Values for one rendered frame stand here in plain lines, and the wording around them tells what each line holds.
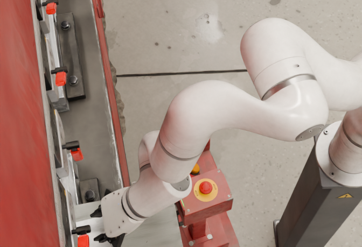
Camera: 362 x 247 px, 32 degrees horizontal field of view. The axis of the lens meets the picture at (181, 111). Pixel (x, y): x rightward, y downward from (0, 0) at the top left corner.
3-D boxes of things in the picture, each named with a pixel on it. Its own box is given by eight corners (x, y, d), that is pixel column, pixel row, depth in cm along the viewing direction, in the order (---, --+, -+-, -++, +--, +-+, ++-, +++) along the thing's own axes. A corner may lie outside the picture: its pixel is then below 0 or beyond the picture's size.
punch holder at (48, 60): (60, 104, 160) (46, 72, 145) (26, 110, 159) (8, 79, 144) (53, 53, 166) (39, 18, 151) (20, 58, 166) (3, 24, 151)
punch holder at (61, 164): (70, 178, 152) (56, 153, 137) (34, 185, 151) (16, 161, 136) (62, 121, 158) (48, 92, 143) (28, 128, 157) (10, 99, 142)
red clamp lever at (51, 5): (56, 7, 155) (57, -3, 164) (39, 10, 155) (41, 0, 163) (57, 14, 156) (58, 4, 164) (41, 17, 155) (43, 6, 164)
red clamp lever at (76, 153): (85, 161, 156) (78, 146, 147) (69, 164, 156) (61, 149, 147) (84, 154, 157) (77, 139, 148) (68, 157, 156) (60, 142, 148)
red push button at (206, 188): (214, 194, 191) (214, 190, 188) (201, 198, 190) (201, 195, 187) (209, 182, 193) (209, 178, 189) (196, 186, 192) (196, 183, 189)
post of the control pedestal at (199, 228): (206, 235, 252) (208, 193, 203) (193, 240, 251) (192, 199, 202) (201, 222, 254) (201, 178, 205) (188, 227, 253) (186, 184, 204)
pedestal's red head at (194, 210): (231, 209, 201) (235, 192, 184) (184, 226, 199) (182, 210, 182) (209, 153, 209) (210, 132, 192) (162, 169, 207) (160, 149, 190)
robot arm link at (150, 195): (126, 176, 146) (130, 215, 141) (160, 153, 137) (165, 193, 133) (155, 181, 151) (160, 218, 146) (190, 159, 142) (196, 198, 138)
